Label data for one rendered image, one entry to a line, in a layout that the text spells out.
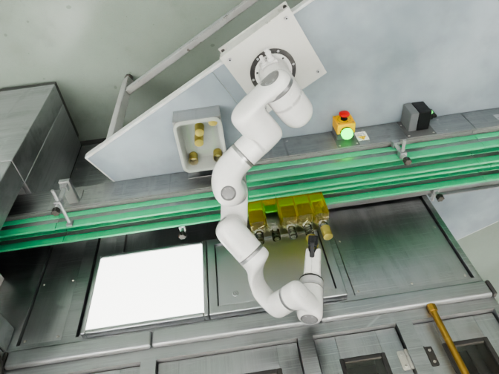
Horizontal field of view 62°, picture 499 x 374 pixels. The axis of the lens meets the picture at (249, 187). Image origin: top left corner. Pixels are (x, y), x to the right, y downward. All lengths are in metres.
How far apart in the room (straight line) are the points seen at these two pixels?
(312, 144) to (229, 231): 0.59
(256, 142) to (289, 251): 0.57
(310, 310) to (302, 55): 0.81
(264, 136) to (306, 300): 0.47
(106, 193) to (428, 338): 1.25
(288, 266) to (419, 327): 0.47
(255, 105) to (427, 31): 0.76
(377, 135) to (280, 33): 0.56
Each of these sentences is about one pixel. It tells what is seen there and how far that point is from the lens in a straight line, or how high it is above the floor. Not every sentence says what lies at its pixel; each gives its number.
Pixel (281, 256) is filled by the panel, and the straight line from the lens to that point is 1.57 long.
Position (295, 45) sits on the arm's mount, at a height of 0.82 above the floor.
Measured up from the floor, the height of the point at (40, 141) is 0.49.
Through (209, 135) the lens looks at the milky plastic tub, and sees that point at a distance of 1.60.
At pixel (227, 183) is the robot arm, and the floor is 1.24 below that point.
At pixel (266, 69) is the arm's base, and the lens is 1.37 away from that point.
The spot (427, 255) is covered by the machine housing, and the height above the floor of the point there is 1.18.
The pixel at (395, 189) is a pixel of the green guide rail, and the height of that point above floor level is 0.94.
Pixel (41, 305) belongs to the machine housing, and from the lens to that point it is 1.76.
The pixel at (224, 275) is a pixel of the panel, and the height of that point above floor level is 1.16.
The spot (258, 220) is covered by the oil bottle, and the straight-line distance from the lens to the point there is 1.49.
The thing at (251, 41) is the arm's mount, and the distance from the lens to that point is 1.39.
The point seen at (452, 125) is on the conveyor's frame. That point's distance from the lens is 1.79.
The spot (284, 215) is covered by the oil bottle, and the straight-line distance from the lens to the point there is 1.50.
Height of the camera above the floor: 2.12
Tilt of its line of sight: 50 degrees down
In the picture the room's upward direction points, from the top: 170 degrees clockwise
